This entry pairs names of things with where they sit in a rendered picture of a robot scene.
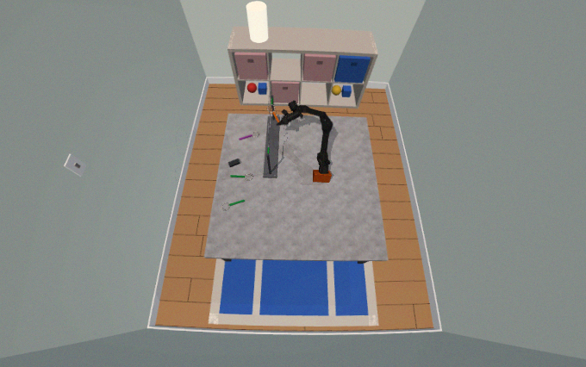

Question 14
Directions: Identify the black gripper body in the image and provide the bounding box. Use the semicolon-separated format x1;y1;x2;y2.
283;113;295;125

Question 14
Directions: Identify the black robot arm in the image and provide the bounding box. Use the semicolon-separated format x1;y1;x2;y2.
288;101;334;174

